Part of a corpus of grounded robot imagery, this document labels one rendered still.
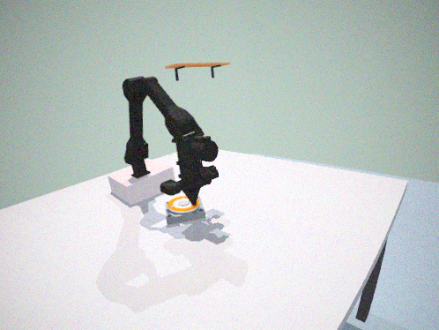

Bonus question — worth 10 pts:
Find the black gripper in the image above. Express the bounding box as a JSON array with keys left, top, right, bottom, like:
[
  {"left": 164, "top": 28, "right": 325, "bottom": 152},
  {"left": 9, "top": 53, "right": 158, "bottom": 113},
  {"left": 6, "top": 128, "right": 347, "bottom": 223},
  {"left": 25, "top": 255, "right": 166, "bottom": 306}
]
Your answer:
[{"left": 160, "top": 159, "right": 202, "bottom": 206}]

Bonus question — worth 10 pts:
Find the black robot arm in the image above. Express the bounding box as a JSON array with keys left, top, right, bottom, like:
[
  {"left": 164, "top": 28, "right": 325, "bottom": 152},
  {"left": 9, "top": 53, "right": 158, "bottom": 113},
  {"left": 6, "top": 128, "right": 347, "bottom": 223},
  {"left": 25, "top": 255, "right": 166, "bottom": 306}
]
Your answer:
[{"left": 123, "top": 76, "right": 219, "bottom": 187}]

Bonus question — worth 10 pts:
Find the orange round plate with holes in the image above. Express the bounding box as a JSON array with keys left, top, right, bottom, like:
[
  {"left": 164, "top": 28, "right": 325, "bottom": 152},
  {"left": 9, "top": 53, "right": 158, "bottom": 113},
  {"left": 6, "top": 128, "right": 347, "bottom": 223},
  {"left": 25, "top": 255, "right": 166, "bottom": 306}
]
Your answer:
[{"left": 167, "top": 197, "right": 200, "bottom": 214}]

